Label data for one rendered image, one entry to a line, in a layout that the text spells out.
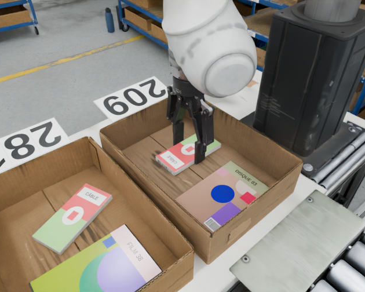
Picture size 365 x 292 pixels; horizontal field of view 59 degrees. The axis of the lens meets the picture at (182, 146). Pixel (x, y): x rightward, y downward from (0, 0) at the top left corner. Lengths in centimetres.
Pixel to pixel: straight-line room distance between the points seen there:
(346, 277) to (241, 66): 46
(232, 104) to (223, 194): 39
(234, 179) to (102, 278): 36
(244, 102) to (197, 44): 63
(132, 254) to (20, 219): 28
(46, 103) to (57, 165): 179
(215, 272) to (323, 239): 23
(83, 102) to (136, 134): 164
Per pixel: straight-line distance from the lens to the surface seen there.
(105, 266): 62
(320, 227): 76
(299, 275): 68
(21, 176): 78
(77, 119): 233
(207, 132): 72
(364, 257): 76
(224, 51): 43
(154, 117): 88
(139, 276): 60
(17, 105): 263
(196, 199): 72
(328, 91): 77
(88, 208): 73
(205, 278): 65
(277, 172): 80
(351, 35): 74
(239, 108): 103
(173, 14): 47
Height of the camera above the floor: 133
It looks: 42 degrees down
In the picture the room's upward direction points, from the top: straight up
